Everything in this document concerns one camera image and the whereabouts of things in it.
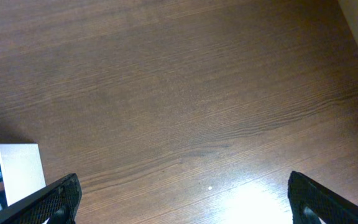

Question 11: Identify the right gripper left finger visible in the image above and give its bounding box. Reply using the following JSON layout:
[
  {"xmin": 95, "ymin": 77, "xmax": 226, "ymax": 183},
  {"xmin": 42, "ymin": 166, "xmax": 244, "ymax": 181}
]
[{"xmin": 0, "ymin": 173, "xmax": 82, "ymax": 224}]

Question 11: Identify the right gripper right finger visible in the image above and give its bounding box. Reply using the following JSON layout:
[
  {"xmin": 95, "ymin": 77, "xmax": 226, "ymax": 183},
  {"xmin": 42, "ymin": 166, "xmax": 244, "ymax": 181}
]
[{"xmin": 288, "ymin": 171, "xmax": 358, "ymax": 224}]

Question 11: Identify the pink cardboard box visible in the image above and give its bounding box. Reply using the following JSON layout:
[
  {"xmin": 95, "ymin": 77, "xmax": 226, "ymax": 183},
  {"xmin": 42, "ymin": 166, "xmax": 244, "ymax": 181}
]
[{"xmin": 0, "ymin": 144, "xmax": 46, "ymax": 206}]

